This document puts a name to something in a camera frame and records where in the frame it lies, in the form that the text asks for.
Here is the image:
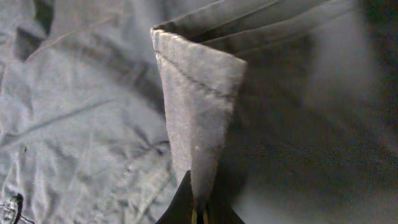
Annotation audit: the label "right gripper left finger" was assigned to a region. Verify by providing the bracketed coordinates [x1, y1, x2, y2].
[156, 171, 197, 224]

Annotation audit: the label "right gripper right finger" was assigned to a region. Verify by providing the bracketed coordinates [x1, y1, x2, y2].
[203, 187, 245, 224]

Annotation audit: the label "navy blue denim shorts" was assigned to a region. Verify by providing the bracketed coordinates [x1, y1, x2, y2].
[1, 1, 397, 223]

